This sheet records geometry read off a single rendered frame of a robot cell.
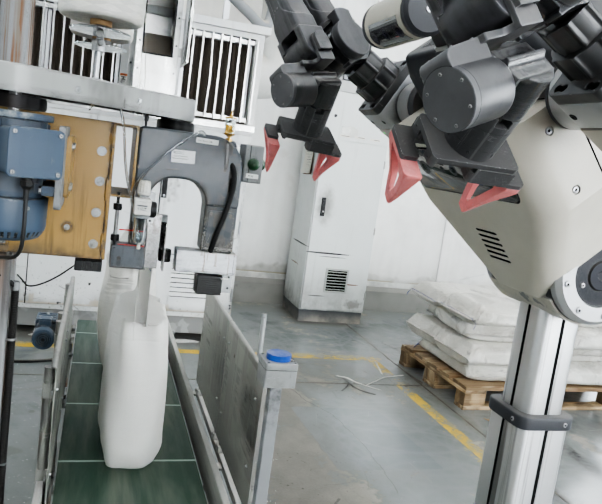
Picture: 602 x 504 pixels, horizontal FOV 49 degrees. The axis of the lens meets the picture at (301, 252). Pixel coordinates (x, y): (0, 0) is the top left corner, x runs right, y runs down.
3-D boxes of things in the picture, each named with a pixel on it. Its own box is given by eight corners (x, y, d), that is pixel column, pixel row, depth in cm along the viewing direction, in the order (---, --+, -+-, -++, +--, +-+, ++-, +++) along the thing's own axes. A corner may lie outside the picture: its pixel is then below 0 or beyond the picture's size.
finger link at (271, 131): (252, 158, 127) (267, 115, 121) (287, 165, 129) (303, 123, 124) (257, 177, 121) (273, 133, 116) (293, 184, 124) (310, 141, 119)
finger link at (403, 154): (363, 173, 75) (398, 112, 68) (418, 181, 77) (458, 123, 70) (375, 220, 71) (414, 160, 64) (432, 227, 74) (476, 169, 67)
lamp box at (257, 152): (260, 184, 158) (264, 146, 157) (241, 182, 157) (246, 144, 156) (253, 182, 165) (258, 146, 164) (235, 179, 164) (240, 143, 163)
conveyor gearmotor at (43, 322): (63, 355, 304) (66, 324, 301) (28, 354, 299) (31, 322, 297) (67, 336, 332) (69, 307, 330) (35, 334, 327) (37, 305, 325)
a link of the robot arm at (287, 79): (325, 29, 116) (296, 57, 122) (277, 26, 108) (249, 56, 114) (352, 88, 114) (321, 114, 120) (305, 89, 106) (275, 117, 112)
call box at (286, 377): (295, 388, 156) (299, 364, 155) (263, 388, 153) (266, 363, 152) (286, 377, 163) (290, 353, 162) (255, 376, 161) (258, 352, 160)
